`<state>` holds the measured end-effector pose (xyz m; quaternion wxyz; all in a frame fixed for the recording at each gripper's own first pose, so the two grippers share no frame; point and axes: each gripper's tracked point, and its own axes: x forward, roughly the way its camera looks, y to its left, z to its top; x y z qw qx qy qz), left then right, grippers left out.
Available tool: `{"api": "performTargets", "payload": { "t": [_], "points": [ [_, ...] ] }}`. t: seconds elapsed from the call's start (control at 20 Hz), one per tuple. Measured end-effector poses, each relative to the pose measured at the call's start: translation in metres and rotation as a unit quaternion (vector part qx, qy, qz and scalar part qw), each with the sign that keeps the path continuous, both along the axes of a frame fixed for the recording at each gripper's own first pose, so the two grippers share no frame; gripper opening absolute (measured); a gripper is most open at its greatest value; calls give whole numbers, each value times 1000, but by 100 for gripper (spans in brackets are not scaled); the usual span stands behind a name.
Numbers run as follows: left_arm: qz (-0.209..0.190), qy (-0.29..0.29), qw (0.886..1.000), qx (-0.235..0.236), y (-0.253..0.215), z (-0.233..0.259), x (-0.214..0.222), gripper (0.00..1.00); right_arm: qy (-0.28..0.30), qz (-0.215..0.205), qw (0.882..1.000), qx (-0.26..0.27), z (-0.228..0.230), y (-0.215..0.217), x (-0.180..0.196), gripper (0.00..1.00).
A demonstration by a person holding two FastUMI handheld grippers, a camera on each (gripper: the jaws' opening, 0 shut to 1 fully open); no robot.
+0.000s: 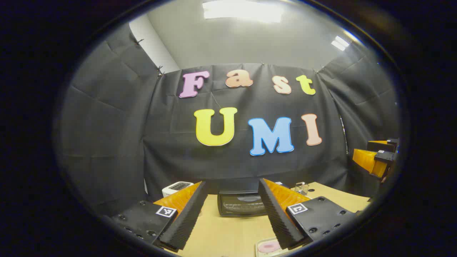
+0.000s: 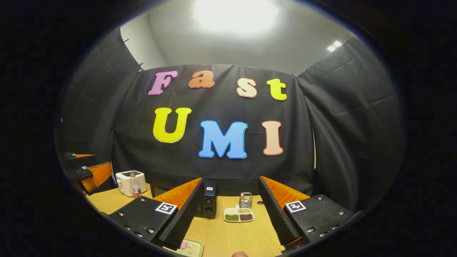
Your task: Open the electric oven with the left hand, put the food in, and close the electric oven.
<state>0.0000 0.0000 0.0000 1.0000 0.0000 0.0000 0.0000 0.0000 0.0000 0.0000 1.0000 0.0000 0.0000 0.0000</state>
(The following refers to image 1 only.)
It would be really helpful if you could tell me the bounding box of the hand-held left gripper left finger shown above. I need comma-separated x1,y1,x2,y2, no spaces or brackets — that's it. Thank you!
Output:
104,181,209,251

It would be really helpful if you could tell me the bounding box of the small ceiling light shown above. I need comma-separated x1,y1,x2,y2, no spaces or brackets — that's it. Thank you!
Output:
331,35,350,51

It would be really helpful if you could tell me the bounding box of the black backdrop cloth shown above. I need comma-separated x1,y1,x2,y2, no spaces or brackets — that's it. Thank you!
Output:
54,21,400,215

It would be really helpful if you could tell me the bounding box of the white rectangular food plate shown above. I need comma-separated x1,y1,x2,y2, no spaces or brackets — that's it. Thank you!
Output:
255,238,290,257

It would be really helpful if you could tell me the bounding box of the pink meat slice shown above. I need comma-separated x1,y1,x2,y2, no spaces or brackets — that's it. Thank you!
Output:
258,241,282,253

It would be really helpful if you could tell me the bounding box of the black electric oven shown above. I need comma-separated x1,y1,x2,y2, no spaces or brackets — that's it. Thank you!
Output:
217,190,268,217

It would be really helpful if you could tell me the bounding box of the white toaster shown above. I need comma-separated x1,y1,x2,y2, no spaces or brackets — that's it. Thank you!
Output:
162,181,194,198

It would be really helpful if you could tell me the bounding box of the large ceiling light panel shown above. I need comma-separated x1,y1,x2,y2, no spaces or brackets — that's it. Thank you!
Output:
203,0,285,23

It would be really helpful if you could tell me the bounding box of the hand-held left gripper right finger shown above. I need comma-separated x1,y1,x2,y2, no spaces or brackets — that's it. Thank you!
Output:
258,178,357,250

